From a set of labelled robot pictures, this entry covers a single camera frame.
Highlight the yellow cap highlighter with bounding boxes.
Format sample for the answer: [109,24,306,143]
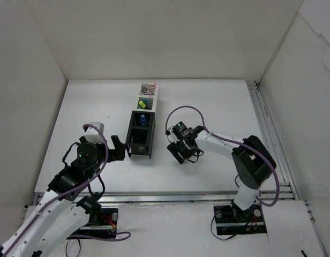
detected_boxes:
[138,100,147,109]

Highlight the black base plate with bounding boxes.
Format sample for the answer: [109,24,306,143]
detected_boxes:
[72,207,118,239]
[213,204,267,237]

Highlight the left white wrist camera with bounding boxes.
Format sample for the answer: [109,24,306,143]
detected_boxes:
[83,122,104,145]

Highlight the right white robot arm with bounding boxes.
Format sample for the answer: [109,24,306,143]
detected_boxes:
[166,122,276,221]

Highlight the black two-slot container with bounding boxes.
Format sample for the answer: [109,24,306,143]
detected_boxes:
[125,110,156,158]

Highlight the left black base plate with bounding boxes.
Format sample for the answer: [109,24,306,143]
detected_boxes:
[72,207,118,239]

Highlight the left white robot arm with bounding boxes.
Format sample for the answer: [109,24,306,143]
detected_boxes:
[0,135,128,256]

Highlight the white two-slot container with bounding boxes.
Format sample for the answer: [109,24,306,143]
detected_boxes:
[136,83,159,113]

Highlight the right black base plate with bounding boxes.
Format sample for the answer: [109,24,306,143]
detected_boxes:
[213,204,267,237]

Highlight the clear blue-tip glue bottle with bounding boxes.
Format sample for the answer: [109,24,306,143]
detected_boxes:
[140,114,147,126]

